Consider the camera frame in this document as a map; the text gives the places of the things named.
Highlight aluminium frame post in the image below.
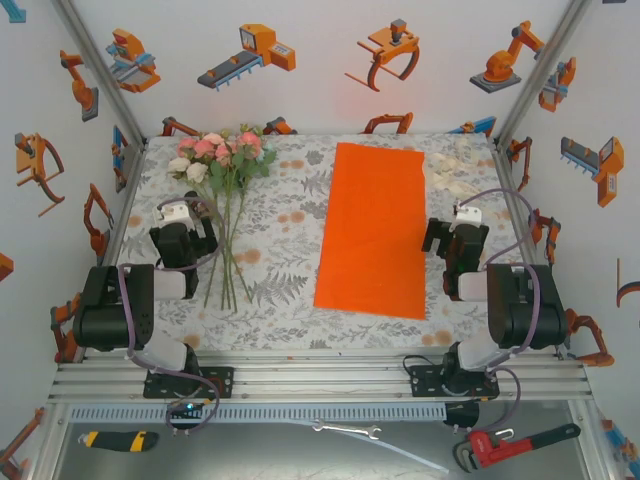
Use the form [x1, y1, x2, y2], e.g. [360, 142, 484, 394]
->
[49, 0, 149, 146]
[492, 0, 594, 146]

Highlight grey slotted cable duct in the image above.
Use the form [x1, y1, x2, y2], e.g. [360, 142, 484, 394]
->
[67, 403, 449, 424]

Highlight orange wrapping paper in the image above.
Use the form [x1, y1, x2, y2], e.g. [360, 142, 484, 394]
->
[313, 142, 427, 321]

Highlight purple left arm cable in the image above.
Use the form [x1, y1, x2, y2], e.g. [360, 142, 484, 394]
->
[117, 196, 224, 436]

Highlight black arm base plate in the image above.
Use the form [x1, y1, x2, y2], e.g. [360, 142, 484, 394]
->
[143, 366, 236, 400]
[409, 364, 501, 400]

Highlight floral patterned tablecloth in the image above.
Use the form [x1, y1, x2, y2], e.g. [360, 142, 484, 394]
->
[93, 132, 557, 351]

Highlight yellow black utility knife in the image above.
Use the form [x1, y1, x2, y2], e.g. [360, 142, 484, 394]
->
[77, 429, 160, 455]

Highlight small circuit board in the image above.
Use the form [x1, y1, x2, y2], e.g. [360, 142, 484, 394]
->
[167, 397, 207, 419]

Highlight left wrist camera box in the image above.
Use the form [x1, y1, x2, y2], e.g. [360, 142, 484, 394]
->
[151, 201, 194, 231]

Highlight silver open-end wrench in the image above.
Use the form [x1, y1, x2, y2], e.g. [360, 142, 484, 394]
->
[312, 419, 384, 441]

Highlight aluminium extrusion base rails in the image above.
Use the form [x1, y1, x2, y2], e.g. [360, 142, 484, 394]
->
[47, 349, 594, 404]

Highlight fake flower bouquet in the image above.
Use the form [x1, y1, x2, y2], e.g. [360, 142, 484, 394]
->
[166, 128, 279, 312]

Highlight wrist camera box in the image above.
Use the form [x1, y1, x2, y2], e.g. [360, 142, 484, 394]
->
[452, 197, 484, 232]
[151, 201, 194, 231]

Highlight cream ribbon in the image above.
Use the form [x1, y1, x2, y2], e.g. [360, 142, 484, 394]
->
[423, 138, 514, 224]

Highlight grey metal shelf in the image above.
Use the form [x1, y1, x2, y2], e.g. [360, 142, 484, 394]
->
[49, 422, 606, 480]

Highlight red pipe wrench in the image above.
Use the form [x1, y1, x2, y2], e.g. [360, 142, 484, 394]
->
[452, 423, 583, 474]

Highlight small black box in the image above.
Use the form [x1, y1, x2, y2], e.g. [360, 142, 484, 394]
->
[442, 399, 481, 432]

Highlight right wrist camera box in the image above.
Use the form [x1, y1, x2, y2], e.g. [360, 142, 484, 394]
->
[452, 197, 484, 232]

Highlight aluminium table edge rail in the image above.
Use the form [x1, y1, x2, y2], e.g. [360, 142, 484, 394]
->
[492, 139, 569, 354]
[74, 139, 149, 364]

